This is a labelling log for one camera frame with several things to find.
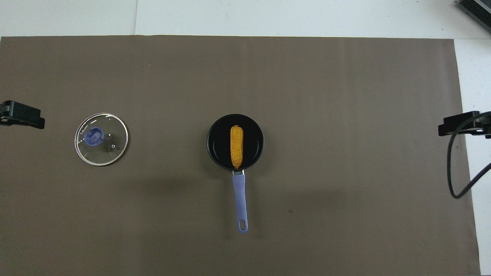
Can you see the glass lid purple knob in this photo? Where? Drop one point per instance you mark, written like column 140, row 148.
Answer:
column 101, row 149

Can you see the yellow toy corn cob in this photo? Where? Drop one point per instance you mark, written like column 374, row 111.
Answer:
column 236, row 147

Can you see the grey ribbed device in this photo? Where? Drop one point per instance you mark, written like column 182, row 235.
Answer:
column 477, row 9

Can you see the brown table mat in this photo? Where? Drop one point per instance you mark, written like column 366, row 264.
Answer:
column 345, row 96

